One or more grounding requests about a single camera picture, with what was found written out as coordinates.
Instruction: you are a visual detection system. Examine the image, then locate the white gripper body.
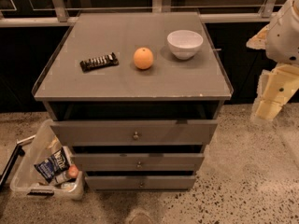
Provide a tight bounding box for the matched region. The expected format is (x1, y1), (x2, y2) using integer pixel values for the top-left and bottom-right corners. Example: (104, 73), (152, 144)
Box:
(258, 63), (299, 106)

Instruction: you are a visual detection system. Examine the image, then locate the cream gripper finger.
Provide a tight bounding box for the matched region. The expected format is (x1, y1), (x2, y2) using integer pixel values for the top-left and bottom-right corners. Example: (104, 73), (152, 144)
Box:
(252, 97), (282, 120)
(246, 25), (269, 49)

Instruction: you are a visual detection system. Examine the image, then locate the grey bottom drawer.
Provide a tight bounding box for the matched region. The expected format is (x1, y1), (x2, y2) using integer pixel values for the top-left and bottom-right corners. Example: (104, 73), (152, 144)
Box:
(85, 175), (195, 190)

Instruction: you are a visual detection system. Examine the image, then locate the grey drawer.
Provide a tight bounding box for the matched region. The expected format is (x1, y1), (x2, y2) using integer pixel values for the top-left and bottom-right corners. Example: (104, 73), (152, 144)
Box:
(85, 175), (195, 190)
(73, 153), (204, 171)
(50, 119), (217, 147)

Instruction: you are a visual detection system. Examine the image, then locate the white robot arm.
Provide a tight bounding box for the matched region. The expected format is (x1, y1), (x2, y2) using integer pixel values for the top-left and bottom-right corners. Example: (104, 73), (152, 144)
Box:
(246, 0), (299, 120)

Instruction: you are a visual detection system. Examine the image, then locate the grey drawer cabinet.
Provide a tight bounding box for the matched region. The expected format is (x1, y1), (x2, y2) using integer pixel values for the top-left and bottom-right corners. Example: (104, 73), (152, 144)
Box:
(33, 12), (233, 177)

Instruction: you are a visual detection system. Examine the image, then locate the grey top drawer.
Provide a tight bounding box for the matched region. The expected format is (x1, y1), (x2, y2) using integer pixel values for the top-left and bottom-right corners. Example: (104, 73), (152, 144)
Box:
(50, 119), (217, 147)

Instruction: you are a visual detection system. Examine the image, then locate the grey middle drawer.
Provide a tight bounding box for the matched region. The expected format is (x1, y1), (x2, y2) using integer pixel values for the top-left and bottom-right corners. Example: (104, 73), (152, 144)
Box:
(73, 153), (204, 171)

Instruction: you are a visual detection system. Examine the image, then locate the white ceramic bowl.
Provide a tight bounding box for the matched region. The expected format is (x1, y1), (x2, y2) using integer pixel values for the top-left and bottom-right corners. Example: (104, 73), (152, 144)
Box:
(167, 30), (204, 60)

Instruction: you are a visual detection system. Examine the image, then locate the orange fruit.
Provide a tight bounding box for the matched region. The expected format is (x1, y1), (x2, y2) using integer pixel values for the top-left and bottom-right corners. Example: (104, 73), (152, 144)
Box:
(134, 48), (153, 70)

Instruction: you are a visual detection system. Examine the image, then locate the black snack bar wrapper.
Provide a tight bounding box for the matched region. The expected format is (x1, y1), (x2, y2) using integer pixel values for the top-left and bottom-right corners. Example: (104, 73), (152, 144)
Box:
(79, 52), (119, 73)

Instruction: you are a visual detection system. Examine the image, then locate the red apple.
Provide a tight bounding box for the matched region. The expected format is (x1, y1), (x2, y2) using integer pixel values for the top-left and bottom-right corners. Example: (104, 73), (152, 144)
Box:
(68, 164), (78, 178)

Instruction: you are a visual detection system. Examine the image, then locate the small plastic bottle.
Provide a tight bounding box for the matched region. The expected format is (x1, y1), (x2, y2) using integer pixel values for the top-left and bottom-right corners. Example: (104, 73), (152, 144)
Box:
(50, 172), (71, 186)

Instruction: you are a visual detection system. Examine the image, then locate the blue chip bag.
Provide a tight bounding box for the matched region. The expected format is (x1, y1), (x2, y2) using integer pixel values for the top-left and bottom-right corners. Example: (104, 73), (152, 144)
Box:
(34, 147), (70, 183)

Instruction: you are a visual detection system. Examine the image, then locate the clear plastic bin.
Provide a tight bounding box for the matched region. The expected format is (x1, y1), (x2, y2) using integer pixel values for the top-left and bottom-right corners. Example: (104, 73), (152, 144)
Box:
(10, 119), (84, 200)

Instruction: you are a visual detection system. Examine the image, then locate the metal railing frame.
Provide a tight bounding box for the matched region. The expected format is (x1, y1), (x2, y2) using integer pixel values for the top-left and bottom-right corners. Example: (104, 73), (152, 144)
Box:
(0, 0), (287, 27)

